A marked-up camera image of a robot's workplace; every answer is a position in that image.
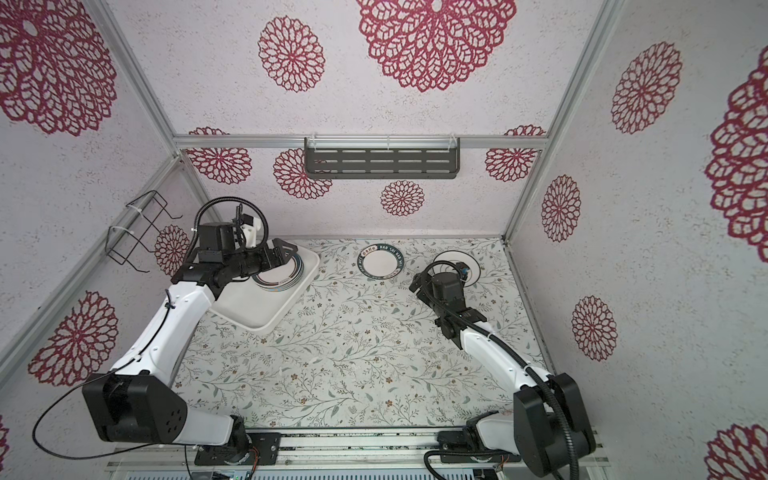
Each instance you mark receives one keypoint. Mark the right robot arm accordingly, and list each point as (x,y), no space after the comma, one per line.
(547,429)

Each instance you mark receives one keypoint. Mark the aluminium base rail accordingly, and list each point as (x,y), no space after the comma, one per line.
(347,453)

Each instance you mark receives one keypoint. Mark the green rim plate back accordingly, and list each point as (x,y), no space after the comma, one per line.
(380,261)

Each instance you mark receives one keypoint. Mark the grey slotted wall shelf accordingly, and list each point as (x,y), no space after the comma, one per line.
(386,159)

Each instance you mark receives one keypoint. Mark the white plastic bin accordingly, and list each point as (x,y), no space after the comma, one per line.
(259,311)

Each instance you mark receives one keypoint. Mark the white plate brown line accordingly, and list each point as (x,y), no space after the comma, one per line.
(468,264)

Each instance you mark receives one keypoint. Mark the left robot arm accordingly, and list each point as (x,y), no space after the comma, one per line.
(134,401)

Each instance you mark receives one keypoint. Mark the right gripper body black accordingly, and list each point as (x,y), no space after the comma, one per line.
(425,296)

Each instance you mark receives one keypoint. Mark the striped rim plate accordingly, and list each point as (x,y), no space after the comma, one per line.
(281,278)

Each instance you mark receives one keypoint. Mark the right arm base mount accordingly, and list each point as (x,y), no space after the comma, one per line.
(486,438)

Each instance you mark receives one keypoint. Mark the black wire wall rack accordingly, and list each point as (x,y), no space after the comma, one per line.
(123,240)

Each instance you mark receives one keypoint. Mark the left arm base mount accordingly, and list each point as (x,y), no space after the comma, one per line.
(246,447)

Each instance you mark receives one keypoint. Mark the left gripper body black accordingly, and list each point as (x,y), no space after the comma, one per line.
(250,261)

